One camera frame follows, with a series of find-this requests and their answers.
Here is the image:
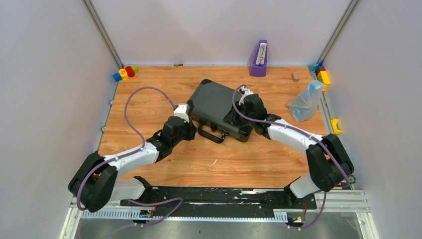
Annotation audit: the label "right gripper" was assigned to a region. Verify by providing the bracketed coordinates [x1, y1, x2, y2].
[223, 102, 255, 127]

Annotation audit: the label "black poker set case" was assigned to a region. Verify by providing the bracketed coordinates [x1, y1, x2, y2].
[187, 79, 252, 144]

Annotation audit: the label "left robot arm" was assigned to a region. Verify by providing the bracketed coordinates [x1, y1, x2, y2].
[68, 116, 197, 212]

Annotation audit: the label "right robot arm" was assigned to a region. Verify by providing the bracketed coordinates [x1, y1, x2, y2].
[231, 91, 354, 208]

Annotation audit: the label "purple metronome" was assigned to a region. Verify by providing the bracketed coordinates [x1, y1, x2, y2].
[249, 40, 268, 77]

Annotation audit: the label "clear plastic bag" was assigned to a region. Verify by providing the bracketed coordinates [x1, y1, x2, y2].
[288, 80, 325, 122]

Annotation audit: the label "small wooden block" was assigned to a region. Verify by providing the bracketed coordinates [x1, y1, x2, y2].
[291, 72, 300, 82]

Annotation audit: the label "colourful toy blocks left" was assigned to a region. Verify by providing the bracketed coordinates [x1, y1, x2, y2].
[112, 66, 139, 82]

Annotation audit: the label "colourful toy blocks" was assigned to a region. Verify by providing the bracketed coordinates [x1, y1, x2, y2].
[308, 64, 331, 92]
[112, 66, 139, 82]

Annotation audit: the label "colourful toy blocks right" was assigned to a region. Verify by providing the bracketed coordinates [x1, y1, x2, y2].
[308, 64, 331, 92]

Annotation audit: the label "yellow curved toy piece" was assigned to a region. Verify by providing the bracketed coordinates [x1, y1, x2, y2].
[330, 118, 342, 135]

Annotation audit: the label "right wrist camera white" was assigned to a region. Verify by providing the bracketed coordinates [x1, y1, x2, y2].
[238, 86, 254, 106]

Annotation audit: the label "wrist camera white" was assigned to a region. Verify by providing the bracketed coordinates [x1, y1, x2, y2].
[173, 104, 191, 123]
[238, 86, 254, 106]

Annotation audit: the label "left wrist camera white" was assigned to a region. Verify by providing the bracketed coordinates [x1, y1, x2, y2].
[173, 104, 191, 123]

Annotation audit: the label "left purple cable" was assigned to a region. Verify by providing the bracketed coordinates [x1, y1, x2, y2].
[76, 86, 184, 232]

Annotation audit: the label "purple cable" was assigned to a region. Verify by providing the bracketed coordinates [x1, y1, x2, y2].
[76, 86, 184, 232]
[231, 85, 352, 230]

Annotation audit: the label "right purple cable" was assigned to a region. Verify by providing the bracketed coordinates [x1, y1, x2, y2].
[231, 85, 352, 230]

